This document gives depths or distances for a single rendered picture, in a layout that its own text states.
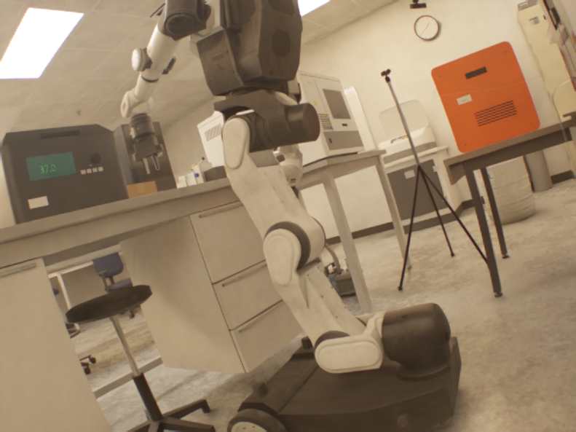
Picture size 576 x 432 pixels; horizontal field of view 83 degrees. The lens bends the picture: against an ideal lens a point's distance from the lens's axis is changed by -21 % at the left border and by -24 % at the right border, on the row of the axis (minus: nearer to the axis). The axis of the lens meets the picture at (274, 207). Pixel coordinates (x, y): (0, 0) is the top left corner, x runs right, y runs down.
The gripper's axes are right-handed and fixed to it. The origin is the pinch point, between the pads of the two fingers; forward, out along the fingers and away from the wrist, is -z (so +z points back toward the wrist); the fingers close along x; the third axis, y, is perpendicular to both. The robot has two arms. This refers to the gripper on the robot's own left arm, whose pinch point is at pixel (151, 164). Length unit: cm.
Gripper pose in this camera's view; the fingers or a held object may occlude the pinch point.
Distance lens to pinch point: 150.6
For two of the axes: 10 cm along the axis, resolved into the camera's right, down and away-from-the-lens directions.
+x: 9.5, -3.1, -1.0
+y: 1.0, -0.3, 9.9
